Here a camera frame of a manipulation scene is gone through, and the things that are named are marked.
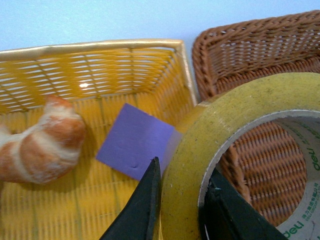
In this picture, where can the brown wicker basket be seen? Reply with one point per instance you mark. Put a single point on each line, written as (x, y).
(265, 164)

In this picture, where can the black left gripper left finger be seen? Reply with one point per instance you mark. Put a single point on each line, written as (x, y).
(140, 218)

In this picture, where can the purple foam cube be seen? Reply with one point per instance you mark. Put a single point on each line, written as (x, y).
(135, 139)

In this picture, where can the toy croissant bread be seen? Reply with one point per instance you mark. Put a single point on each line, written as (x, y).
(47, 150)

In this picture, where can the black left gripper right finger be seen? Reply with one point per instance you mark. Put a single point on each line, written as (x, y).
(226, 215)

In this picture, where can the yellow wicker basket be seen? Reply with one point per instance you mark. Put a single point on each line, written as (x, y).
(98, 78)

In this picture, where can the yellow packing tape roll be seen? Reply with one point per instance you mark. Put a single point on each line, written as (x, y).
(292, 101)

